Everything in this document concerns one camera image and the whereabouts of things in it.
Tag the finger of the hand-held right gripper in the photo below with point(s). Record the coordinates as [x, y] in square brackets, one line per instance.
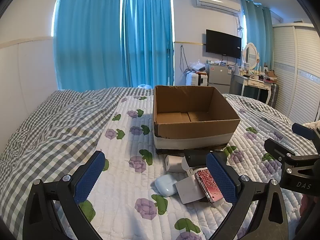
[303, 131]
[276, 148]

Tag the grey small fridge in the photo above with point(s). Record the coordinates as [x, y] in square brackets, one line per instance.
[220, 78]

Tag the white dressing table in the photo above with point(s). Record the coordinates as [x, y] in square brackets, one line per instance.
[257, 83]

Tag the black cylindrical device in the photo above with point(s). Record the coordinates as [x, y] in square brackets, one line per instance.
[196, 158]

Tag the white earbud case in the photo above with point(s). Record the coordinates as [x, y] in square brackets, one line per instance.
[165, 185]

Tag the white hard suitcase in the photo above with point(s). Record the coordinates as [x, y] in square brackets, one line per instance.
[195, 79]

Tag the clear plastic bag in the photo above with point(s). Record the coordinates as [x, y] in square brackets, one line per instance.
[198, 66]
[145, 86]

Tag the person's right hand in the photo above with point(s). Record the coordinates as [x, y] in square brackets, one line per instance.
[307, 205]

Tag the row of cosmetic bottles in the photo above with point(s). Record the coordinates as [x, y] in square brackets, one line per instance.
[260, 73]

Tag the white floral quilt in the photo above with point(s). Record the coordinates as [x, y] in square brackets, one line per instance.
[125, 180]

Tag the assorted small packages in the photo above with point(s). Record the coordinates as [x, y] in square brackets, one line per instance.
[217, 62]

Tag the white oval mirror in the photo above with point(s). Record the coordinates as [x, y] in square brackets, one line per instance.
[250, 55]

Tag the cream frilly cloth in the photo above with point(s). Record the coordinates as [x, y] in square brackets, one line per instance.
[312, 125]

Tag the grey suitcase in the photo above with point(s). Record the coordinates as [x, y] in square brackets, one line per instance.
[273, 95]

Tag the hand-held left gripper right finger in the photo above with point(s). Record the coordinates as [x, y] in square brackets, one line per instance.
[222, 180]

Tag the black wall television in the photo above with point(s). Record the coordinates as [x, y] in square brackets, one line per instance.
[222, 43]

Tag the white air conditioner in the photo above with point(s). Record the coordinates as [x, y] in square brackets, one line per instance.
[216, 3]

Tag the white charger block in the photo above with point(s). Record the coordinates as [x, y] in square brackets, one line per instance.
[173, 163]

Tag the blue curtain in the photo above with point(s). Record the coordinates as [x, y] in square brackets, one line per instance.
[147, 37]
[257, 30]
[87, 35]

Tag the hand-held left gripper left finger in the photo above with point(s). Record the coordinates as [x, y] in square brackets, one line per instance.
[90, 177]

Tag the red patterned metal case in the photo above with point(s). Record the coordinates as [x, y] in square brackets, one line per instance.
[207, 182]

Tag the brown cardboard box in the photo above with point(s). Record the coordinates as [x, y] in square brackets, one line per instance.
[195, 132]

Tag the white slatted wardrobe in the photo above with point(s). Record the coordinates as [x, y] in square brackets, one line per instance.
[295, 80]

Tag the bed with floral quilt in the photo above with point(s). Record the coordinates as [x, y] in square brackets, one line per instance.
[50, 130]

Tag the white small box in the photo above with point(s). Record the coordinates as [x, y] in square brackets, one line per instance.
[188, 188]

